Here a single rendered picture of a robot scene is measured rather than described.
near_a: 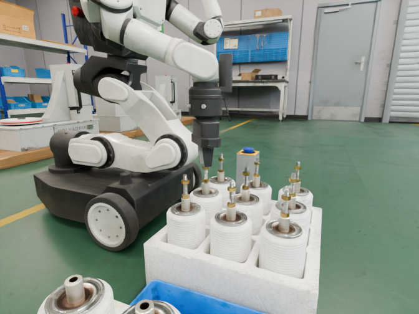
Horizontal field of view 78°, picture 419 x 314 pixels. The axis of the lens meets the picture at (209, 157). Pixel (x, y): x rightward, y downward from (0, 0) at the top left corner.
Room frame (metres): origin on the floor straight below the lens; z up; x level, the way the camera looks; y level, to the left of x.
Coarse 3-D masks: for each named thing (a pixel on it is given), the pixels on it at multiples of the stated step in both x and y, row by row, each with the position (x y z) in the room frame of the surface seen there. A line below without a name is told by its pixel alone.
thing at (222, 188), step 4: (212, 184) 0.77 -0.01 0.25; (216, 184) 0.76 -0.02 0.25; (220, 184) 0.76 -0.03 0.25; (224, 184) 0.76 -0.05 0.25; (228, 184) 0.77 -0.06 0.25; (216, 188) 0.76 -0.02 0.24; (220, 188) 0.75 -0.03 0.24; (224, 188) 0.76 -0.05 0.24; (220, 192) 0.76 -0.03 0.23; (224, 192) 0.76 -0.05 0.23; (228, 192) 0.76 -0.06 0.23; (224, 196) 0.76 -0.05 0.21; (228, 196) 0.76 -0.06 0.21; (224, 200) 0.76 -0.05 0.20; (224, 204) 0.76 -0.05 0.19
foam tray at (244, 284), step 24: (264, 216) 0.69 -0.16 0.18; (312, 216) 0.69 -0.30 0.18; (312, 240) 0.56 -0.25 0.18; (168, 264) 0.52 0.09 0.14; (192, 264) 0.49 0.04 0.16; (216, 264) 0.47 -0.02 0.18; (240, 264) 0.47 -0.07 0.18; (312, 264) 0.47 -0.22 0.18; (192, 288) 0.49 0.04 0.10; (216, 288) 0.47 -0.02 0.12; (240, 288) 0.45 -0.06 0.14; (264, 288) 0.43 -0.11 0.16; (288, 288) 0.41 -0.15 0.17; (312, 288) 0.40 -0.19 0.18; (264, 312) 0.43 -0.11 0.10; (288, 312) 0.41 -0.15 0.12; (312, 312) 0.39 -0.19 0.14
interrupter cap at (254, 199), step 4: (236, 196) 0.66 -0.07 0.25; (240, 196) 0.66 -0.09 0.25; (252, 196) 0.66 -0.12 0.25; (256, 196) 0.66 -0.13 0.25; (236, 200) 0.63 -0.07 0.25; (240, 200) 0.64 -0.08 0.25; (252, 200) 0.64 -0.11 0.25; (256, 200) 0.64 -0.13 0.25; (240, 204) 0.61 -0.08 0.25; (244, 204) 0.61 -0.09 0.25; (248, 204) 0.61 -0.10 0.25; (252, 204) 0.61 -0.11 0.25
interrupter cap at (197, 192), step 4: (196, 188) 0.72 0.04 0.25; (200, 188) 0.72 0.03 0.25; (212, 188) 0.72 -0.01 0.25; (196, 192) 0.69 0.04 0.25; (200, 192) 0.70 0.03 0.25; (212, 192) 0.70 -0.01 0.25; (216, 192) 0.69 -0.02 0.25; (196, 196) 0.67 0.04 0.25; (200, 196) 0.66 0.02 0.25; (204, 196) 0.66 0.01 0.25; (208, 196) 0.66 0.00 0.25; (212, 196) 0.66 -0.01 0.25
